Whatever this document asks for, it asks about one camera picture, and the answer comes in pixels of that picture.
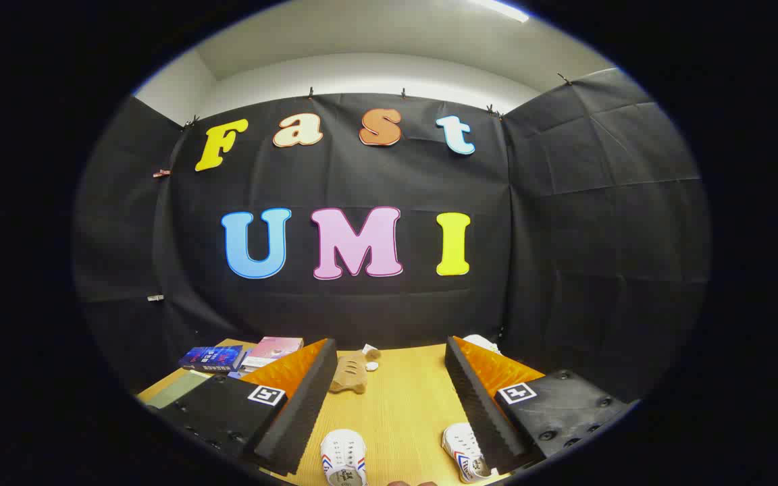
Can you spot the white canvas shoe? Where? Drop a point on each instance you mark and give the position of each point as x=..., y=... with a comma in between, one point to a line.
x=343, y=452
x=463, y=445

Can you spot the row of small black clips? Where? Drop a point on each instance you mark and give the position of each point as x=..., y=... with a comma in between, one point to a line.
x=402, y=92

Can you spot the brown plush toy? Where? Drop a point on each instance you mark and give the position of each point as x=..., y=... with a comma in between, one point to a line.
x=348, y=374

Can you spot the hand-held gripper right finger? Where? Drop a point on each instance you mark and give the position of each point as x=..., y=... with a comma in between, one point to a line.
x=477, y=405

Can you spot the blue book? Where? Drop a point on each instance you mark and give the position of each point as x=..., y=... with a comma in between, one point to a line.
x=213, y=356

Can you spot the white plush toy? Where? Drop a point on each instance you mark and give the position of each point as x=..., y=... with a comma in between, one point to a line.
x=480, y=342

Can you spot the pink book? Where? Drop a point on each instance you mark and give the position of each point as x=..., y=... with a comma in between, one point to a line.
x=273, y=347

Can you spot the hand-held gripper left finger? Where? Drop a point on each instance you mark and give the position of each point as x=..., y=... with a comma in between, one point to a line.
x=304, y=405

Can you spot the green fabric storage box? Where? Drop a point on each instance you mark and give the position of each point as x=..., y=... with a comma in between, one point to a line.
x=179, y=390

